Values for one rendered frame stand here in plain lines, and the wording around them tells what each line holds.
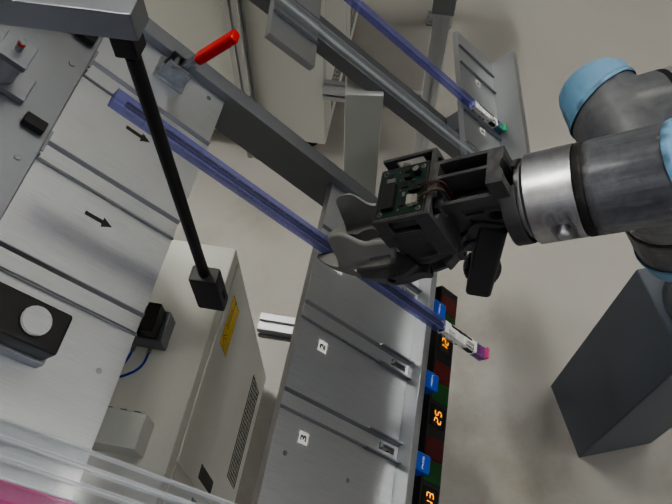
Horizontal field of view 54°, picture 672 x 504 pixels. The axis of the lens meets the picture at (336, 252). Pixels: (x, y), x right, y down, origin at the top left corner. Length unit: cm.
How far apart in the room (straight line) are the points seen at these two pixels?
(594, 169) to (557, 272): 138
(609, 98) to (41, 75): 50
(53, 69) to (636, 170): 48
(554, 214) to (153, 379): 68
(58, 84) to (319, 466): 46
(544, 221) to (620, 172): 6
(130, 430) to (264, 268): 94
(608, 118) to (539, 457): 112
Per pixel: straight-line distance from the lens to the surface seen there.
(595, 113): 66
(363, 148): 112
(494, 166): 53
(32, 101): 61
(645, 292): 126
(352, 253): 61
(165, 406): 100
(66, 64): 64
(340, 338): 80
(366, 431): 81
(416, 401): 86
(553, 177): 52
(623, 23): 271
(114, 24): 32
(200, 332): 104
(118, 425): 96
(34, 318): 56
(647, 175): 51
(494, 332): 175
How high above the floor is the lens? 153
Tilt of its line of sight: 57 degrees down
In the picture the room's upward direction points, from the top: straight up
